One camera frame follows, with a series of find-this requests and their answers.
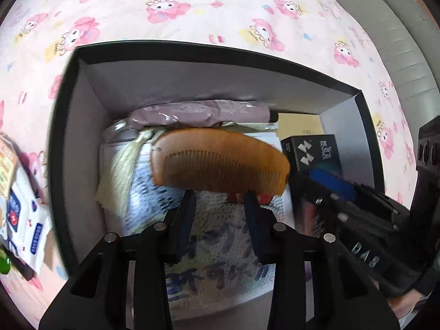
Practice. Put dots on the mauve tube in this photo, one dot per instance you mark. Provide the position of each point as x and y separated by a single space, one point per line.
192 111

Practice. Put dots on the yellow flat package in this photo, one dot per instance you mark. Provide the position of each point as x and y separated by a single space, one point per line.
299 123

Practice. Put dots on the white blue wet wipes pack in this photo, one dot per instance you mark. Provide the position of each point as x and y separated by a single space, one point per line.
31 233

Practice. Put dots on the green round item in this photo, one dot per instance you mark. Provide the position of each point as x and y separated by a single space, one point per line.
3 264

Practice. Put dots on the black iridescent product box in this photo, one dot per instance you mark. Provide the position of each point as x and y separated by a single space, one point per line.
319 151

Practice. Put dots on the wooden comb with tassel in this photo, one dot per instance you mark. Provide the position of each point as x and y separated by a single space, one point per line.
213 154

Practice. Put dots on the black box lid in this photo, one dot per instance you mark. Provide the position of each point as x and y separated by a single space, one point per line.
206 86

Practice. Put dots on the grey green bed headboard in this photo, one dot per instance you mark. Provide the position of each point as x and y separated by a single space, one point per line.
405 41

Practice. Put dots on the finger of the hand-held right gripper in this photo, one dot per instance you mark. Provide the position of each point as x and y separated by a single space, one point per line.
330 179
364 220

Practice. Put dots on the yellow green sticker card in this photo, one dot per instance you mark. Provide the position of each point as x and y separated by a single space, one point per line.
7 165

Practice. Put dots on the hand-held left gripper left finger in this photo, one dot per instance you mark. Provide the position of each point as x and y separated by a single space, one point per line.
184 221

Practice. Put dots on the pink printed blanket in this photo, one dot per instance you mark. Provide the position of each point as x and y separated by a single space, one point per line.
172 7

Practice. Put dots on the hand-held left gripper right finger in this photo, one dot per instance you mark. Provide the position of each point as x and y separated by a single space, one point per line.
256 228

